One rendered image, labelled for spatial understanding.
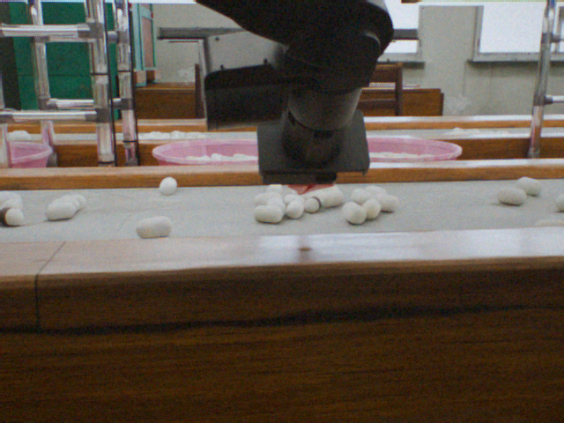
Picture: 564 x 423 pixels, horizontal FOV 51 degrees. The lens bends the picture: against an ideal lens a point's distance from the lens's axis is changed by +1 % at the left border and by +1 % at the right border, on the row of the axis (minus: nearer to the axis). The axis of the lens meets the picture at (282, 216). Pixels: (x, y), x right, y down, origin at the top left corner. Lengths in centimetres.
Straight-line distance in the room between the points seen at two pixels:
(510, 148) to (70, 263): 102
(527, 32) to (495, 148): 502
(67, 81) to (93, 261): 302
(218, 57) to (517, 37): 588
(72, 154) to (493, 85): 532
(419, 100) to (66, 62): 198
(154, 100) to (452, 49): 342
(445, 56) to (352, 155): 550
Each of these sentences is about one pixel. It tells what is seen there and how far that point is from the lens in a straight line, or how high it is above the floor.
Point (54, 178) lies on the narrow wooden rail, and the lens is 89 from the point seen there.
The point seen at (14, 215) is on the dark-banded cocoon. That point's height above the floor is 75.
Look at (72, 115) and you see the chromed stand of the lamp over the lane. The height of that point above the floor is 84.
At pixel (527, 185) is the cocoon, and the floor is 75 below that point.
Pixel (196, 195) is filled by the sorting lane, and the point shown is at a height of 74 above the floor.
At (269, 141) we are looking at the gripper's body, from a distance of 54.
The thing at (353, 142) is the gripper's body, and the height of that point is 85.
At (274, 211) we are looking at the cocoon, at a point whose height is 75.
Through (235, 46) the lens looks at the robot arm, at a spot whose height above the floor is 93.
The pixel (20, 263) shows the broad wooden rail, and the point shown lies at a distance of 50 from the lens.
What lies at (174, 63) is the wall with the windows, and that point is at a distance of 575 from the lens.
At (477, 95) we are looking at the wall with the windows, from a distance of 615.
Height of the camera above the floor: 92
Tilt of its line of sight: 15 degrees down
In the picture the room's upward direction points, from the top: straight up
